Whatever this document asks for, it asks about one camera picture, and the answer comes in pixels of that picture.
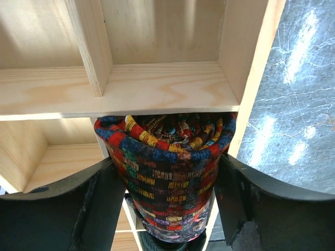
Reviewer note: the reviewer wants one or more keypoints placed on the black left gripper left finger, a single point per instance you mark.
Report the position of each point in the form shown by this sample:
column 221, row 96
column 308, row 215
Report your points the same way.
column 79, row 212

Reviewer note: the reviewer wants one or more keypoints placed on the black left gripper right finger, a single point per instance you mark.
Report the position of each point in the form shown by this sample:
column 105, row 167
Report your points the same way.
column 259, row 212

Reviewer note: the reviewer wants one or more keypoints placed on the multicolour patchwork tie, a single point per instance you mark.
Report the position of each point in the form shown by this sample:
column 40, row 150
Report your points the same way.
column 169, row 163

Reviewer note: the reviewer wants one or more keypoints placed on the rolled multicolour striped tie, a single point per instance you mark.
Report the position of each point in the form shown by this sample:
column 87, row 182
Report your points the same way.
column 187, row 233

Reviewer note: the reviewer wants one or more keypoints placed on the wooden compartment box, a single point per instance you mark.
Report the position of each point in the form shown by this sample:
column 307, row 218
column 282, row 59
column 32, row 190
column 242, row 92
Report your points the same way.
column 65, row 63

